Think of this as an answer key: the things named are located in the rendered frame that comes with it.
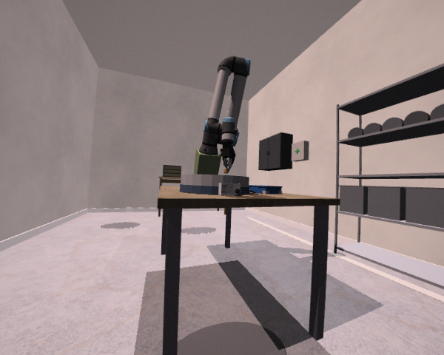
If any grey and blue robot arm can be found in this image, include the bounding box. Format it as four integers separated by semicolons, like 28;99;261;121
199;56;251;155

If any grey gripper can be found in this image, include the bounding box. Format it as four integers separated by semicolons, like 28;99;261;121
220;140;235;172

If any blue crate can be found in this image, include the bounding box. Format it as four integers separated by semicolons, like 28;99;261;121
249;185;283;194

